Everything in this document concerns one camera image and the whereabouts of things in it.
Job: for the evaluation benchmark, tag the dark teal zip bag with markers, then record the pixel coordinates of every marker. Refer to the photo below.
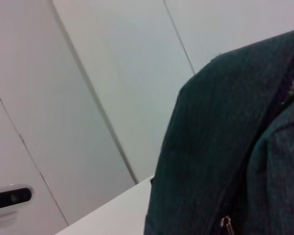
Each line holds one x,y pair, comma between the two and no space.
223,147

